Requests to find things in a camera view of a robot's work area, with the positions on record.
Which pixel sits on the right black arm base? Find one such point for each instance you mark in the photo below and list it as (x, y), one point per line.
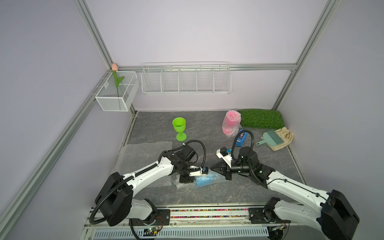
(259, 216)

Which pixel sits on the pink plastic wine glass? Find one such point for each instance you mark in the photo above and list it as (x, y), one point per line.
(231, 121)

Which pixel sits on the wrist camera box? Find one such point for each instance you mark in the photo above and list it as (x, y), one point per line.
(225, 154)
(200, 171)

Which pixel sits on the beige cloth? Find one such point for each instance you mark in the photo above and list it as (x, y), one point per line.
(286, 135)

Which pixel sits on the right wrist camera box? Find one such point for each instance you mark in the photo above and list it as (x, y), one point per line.
(225, 154)

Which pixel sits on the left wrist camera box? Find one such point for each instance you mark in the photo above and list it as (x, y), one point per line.
(200, 171)

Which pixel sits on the green artificial grass mat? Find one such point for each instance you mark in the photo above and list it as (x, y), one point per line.
(261, 119)

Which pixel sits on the green dustpan brush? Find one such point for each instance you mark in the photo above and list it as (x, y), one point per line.
(270, 138)

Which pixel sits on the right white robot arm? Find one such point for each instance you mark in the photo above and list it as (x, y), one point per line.
(329, 212)

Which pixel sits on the white mesh wall basket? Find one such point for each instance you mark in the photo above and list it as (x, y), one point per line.
(107, 95)

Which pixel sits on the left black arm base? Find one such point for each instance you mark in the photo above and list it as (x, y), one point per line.
(160, 218)

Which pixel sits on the white wire wall shelf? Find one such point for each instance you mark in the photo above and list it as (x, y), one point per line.
(186, 78)

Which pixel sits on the white slotted cable duct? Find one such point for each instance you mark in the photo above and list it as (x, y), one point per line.
(183, 233)

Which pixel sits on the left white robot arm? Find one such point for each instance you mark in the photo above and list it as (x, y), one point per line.
(115, 202)

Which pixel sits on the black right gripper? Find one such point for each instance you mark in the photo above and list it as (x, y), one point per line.
(224, 168)

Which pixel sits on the green plastic wine glass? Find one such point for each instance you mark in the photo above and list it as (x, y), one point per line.
(179, 125)

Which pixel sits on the blue tape dispenser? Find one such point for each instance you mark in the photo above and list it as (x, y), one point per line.
(241, 138)

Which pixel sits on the artificial pink tulip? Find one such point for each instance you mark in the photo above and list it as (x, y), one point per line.
(118, 80)

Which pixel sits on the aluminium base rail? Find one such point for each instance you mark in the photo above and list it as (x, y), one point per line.
(215, 216)

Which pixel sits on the bubble wrap sheet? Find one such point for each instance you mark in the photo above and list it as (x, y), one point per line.
(220, 179)
(231, 122)
(133, 157)

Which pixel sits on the blue plastic wine glass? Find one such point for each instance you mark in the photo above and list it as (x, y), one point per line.
(204, 181)

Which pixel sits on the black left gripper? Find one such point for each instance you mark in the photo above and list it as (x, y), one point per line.
(188, 179)

